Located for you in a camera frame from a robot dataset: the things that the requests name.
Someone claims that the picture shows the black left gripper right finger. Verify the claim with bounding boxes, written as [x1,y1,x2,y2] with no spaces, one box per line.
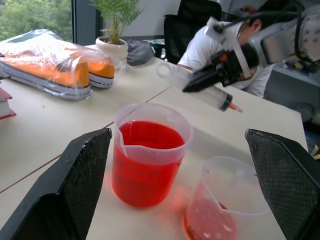
[244,128,320,240]

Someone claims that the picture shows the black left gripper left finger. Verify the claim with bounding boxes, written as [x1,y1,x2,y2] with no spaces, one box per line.
[0,127,113,240]

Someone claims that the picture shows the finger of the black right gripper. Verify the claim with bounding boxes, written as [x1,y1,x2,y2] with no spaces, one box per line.
[182,65,226,93]

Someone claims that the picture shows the clear plastic syringe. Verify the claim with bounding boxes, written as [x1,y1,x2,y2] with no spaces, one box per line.
[156,61,244,114]

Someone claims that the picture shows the large beaker with red liquid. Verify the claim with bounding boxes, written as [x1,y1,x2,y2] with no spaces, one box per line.
[111,102,195,208]

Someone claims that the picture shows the person in white shirt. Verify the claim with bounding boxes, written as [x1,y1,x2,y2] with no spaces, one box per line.
[177,0,303,99]

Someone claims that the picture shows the dark green mug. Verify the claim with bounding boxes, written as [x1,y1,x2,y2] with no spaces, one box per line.
[149,39,166,60]

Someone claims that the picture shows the black office chair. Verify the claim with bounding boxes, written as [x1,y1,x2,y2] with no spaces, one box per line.
[163,0,223,65]

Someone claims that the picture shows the grey storage cabinet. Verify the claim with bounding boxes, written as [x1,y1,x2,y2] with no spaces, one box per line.
[264,63,320,124]

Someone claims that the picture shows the grey crumpled cloth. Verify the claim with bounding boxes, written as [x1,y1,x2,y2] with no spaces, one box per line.
[126,39,156,67]

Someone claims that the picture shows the small clear plastic beaker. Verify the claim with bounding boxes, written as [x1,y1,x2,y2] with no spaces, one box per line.
[184,156,272,240]

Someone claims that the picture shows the potted palm in white pot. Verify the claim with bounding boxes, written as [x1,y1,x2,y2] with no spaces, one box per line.
[89,0,144,67]

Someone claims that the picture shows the red hardcover book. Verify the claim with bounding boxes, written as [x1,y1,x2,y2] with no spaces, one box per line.
[0,86,17,121]

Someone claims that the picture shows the orange canvas sneaker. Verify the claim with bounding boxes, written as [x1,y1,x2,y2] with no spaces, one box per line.
[0,51,92,101]
[73,52,116,89]

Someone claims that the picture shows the orange sneakers in plastic bag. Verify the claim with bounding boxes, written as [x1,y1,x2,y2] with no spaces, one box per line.
[0,28,126,101]

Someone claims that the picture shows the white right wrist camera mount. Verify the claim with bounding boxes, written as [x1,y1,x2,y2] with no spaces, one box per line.
[204,16,252,78]

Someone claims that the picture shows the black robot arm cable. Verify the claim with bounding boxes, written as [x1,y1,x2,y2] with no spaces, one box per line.
[223,0,307,60]

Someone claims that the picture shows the dark window frame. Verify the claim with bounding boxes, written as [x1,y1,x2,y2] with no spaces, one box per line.
[71,0,104,48]

